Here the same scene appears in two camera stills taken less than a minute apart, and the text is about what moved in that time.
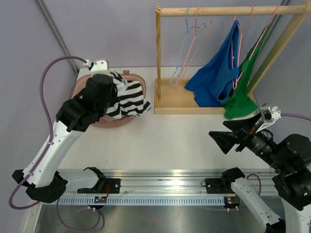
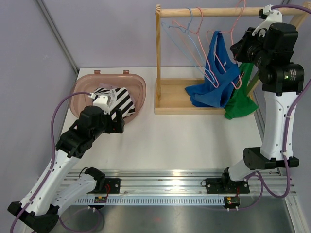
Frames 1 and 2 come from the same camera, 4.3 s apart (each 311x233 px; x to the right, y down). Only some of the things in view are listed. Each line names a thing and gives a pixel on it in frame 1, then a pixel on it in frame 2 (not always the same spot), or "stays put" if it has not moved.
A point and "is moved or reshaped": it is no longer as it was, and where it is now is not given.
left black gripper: [114, 97] → [118, 124]
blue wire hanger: [187, 31] → [163, 23]
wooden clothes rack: [171, 97] stays put
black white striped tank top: [131, 101] is moved or reshaped
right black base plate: [216, 185] stays put
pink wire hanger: [208, 26] is moved or reshaped
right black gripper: [227, 140] → [240, 46]
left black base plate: [112, 186] stays put
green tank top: [241, 103] stays put
